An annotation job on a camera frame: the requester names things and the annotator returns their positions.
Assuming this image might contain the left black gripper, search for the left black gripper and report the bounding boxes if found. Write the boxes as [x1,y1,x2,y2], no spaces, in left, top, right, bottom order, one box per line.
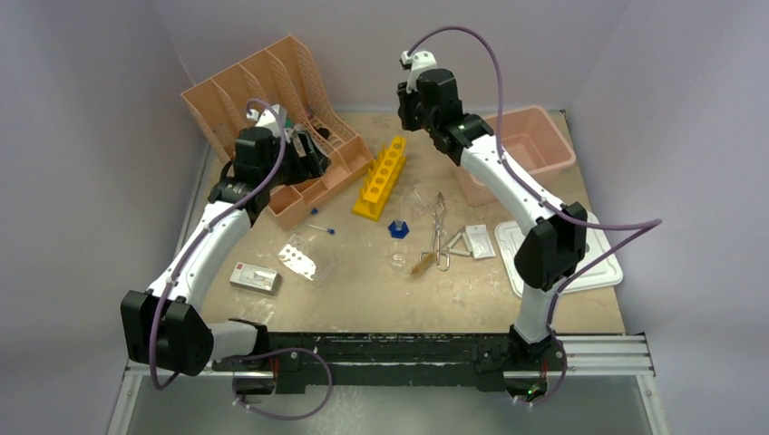
[262,130,329,189]

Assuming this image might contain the blue capped test tube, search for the blue capped test tube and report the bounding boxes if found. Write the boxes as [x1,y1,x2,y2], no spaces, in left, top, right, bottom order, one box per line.
[304,223,336,235]

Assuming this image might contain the clear well plate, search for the clear well plate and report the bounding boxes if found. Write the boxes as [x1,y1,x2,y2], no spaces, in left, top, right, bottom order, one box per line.
[277,234,336,286]

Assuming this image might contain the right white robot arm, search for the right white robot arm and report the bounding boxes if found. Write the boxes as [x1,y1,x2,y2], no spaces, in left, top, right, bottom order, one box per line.
[397,67,588,369]

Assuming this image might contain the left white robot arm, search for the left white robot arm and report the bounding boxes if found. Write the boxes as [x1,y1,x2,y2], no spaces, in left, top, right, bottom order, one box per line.
[120,127,331,376]

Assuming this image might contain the yellow test tube rack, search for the yellow test tube rack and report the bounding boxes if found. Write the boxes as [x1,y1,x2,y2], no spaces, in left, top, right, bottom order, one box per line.
[352,136,407,222]

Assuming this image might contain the peach plastic file organizer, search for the peach plastic file organizer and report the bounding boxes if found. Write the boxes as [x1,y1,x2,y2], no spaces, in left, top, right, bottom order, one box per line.
[180,34,375,232]

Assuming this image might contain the pink plastic bin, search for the pink plastic bin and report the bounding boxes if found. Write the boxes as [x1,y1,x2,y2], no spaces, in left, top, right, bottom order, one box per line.
[453,105,577,208]

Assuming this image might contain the white slide box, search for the white slide box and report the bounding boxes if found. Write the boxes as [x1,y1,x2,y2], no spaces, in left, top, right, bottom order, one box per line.
[229,262,282,295]

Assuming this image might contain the white packet pouch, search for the white packet pouch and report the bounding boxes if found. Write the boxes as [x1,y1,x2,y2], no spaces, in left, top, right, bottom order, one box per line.
[464,224,496,260]

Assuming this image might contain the metal clay triangle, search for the metal clay triangle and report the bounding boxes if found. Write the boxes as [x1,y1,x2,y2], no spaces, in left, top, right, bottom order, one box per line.
[440,231,472,257]

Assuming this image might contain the metal crucible tongs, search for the metal crucible tongs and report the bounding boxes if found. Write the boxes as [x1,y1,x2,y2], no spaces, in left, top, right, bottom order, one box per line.
[420,192,451,272]

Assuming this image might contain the wooden bristle brush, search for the wooden bristle brush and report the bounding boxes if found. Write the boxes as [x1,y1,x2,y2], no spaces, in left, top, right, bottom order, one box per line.
[409,251,436,276]

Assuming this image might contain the white plastic bin lid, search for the white plastic bin lid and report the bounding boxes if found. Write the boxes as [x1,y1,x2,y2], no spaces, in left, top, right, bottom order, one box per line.
[494,210,625,299]

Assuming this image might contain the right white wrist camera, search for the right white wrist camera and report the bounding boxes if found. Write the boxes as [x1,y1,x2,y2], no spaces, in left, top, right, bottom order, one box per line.
[400,50,437,93]

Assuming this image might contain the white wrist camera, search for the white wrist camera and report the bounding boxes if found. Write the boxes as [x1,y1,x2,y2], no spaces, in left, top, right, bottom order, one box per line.
[246,104,287,138]
[400,50,437,93]

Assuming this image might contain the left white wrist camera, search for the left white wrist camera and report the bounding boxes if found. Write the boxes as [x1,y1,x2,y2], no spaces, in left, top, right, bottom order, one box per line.
[246,104,287,138]

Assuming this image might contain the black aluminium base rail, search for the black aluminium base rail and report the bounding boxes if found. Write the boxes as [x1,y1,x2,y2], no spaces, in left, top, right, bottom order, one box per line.
[122,331,656,398]

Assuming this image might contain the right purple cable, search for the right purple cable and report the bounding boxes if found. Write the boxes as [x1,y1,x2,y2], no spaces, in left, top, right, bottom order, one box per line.
[405,24,663,337]

